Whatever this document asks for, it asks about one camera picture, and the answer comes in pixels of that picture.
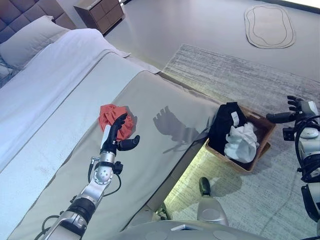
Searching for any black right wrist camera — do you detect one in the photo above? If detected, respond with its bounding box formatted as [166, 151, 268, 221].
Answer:
[282, 126, 296, 141]

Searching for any bed with grey cover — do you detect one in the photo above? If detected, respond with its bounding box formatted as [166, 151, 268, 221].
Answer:
[7, 69, 221, 240]

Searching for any white garment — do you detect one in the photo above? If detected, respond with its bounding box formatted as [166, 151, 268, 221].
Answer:
[224, 122, 260, 165]

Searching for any black garment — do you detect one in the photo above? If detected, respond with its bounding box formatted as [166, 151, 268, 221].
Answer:
[208, 101, 248, 156]

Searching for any large grey pillow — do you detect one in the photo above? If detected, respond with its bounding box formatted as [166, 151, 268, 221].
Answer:
[0, 15, 71, 70]

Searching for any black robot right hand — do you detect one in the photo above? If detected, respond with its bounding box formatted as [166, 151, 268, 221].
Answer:
[265, 95, 319, 124]

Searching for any patterned grey cushion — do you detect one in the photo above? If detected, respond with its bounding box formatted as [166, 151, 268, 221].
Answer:
[0, 56, 13, 81]

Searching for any brown tufted headboard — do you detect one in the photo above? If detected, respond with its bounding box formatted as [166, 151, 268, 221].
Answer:
[0, 0, 77, 46]

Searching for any silver robot right leg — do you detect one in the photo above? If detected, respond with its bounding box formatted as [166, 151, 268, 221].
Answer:
[196, 176, 230, 227]

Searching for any grey robot torso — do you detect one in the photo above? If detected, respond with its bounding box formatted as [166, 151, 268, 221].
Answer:
[109, 219, 266, 240]

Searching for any brown wicker basket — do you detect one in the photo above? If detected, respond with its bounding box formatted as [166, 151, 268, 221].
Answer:
[205, 103, 277, 173]

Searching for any orange garment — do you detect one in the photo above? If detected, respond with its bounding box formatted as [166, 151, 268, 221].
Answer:
[99, 104, 138, 141]

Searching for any pale textured bed blanket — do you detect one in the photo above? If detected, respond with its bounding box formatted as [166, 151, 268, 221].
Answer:
[0, 48, 161, 240]

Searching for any white duvet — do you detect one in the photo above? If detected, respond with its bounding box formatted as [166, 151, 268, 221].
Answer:
[0, 27, 132, 173]

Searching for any oval beige floor mat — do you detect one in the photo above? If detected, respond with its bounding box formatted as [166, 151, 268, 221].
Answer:
[243, 4, 296, 49]

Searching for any grey striped rug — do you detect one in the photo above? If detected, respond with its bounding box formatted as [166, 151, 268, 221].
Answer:
[159, 44, 320, 240]

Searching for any brown bed base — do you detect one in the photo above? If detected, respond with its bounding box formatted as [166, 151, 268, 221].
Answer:
[139, 71, 222, 221]

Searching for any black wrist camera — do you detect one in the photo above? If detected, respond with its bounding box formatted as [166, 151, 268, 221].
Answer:
[282, 126, 296, 141]
[113, 161, 124, 175]

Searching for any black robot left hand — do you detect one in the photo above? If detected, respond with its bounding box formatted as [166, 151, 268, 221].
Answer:
[99, 112, 141, 155]

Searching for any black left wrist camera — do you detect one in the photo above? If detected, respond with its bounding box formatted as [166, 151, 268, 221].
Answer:
[113, 161, 124, 175]

